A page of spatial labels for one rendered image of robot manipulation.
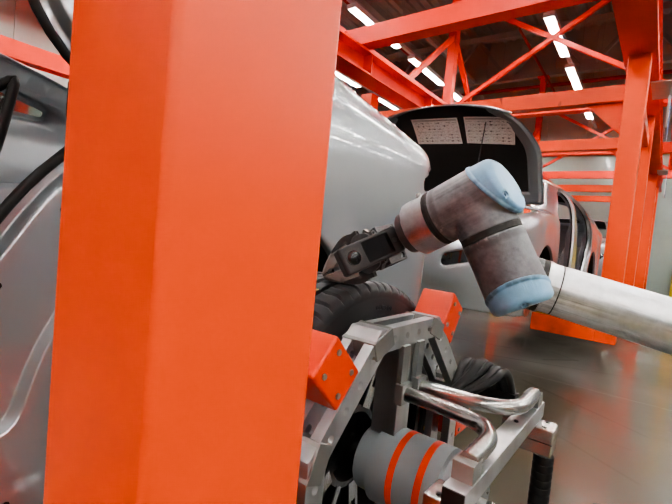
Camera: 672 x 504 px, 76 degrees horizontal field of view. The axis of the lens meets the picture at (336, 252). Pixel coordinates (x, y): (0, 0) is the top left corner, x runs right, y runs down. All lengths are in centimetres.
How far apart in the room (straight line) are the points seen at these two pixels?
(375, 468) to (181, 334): 58
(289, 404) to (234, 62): 28
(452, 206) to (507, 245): 9
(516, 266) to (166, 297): 46
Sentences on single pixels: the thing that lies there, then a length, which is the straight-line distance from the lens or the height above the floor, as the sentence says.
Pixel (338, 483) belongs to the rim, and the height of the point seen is 79.
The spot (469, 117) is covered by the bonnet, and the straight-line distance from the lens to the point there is 402.
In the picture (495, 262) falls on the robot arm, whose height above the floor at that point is 125.
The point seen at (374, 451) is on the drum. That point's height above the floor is 89.
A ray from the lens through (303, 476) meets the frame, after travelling 65.
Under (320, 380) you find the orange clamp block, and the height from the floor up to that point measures 107.
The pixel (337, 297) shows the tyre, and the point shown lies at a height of 116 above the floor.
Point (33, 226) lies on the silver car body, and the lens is 83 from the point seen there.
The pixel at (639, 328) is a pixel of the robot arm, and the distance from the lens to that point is 80.
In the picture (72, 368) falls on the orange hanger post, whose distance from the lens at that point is 41.
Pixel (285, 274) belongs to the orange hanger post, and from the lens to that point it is 36.
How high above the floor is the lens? 127
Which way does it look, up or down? 3 degrees down
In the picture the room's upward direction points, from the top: 5 degrees clockwise
